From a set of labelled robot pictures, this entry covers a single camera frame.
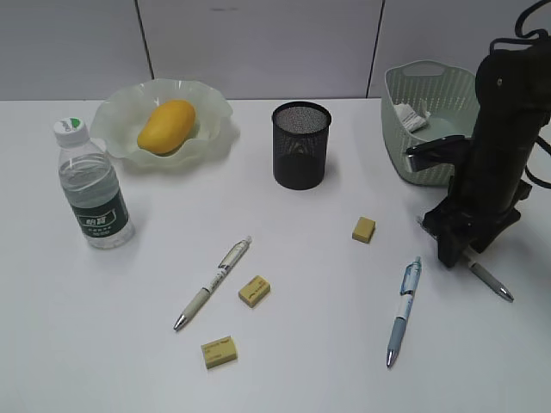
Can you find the yellow eraser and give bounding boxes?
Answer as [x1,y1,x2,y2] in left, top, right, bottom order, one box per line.
[201,336,238,369]
[238,275,270,308]
[352,217,375,243]

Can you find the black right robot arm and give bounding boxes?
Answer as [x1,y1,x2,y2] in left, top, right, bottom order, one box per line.
[424,40,550,268]

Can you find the yellow eraser right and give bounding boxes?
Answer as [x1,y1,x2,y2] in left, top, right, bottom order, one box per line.
[352,217,375,243]

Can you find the yellow mango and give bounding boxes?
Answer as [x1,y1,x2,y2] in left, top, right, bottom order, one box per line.
[137,100,196,156]

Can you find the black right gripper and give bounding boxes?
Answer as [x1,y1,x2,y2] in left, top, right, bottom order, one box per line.
[421,179,532,268]

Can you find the pale green woven basket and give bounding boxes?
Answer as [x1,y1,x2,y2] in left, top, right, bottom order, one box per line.
[381,60,480,187]

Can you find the clear bottle green label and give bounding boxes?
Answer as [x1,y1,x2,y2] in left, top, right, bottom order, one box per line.
[53,117,134,250]

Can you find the beige grip white pen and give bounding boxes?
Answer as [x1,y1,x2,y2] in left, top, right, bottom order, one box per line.
[173,236,252,331]

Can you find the blue grip clear pen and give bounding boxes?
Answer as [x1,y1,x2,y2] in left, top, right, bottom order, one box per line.
[386,256,422,369]

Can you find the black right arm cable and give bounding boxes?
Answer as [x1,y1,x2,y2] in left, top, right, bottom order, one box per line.
[488,0,551,188]

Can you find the grey grip black-clip pen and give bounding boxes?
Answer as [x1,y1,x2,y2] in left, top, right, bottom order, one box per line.
[460,247,514,303]

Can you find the yellow eraser front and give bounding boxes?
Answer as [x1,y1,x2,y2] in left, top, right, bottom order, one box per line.
[201,336,238,369]

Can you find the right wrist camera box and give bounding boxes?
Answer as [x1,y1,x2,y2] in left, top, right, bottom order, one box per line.
[405,135,471,172]

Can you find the yellow eraser middle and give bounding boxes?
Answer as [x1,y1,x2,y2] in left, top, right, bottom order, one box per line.
[238,275,270,308]

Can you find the black mesh pen holder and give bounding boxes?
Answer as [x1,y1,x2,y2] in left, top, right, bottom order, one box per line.
[271,101,331,190]

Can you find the frosted green glass plate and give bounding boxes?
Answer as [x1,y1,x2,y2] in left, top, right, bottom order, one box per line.
[90,78,233,169]

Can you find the waste paper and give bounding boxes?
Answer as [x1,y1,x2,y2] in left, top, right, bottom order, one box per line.
[393,99,430,133]

